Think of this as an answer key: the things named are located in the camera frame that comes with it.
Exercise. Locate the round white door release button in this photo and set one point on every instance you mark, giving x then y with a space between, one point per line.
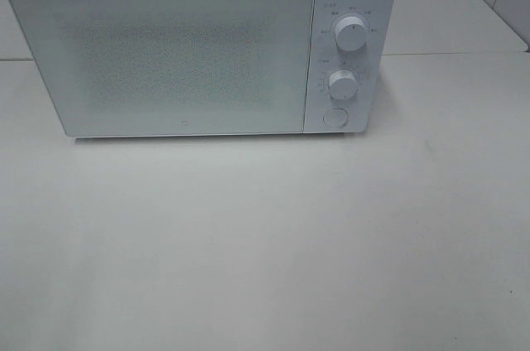
336 118

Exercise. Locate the white timer knob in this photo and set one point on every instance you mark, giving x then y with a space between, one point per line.
342 85

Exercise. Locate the white microwave door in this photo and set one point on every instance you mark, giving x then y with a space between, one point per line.
126 68

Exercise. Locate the white upper power knob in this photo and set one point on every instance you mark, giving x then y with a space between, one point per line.
351 32

